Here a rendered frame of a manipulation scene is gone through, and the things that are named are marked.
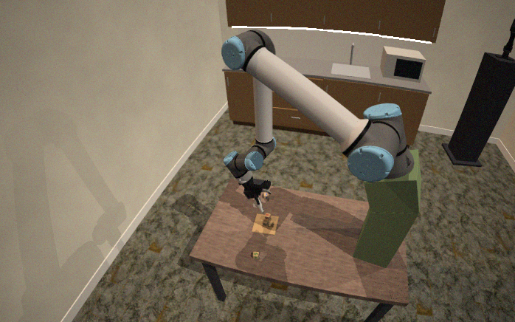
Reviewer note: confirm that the tan square mat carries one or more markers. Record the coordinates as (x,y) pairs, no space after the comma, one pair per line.
(258,226)

